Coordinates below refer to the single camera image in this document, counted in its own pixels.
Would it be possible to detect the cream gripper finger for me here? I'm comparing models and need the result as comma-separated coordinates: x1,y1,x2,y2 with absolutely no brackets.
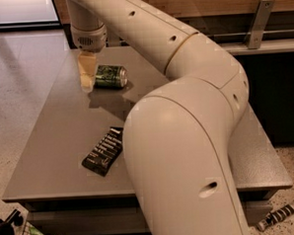
78,51,97,93

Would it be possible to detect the right metal bracket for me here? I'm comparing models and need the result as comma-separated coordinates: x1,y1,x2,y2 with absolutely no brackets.
245,0,275,49

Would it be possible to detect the wooden wall panel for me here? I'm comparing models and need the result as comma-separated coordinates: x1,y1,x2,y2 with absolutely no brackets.
72,0,294,18

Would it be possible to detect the grey table drawer unit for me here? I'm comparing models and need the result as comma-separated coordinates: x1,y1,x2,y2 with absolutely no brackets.
24,188,280,235

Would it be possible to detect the black white striped tool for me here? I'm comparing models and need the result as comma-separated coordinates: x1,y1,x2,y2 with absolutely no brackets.
257,201,294,232

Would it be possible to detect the green soda can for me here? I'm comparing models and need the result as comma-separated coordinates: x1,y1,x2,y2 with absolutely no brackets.
95,64,127,89

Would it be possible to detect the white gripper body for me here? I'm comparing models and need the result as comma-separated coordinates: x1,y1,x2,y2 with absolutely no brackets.
70,24,108,53

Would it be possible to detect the black snack bar wrapper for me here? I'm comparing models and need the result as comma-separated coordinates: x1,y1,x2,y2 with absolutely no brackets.
81,127,123,176

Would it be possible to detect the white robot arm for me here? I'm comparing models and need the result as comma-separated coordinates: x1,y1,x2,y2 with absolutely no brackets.
67,0,251,235

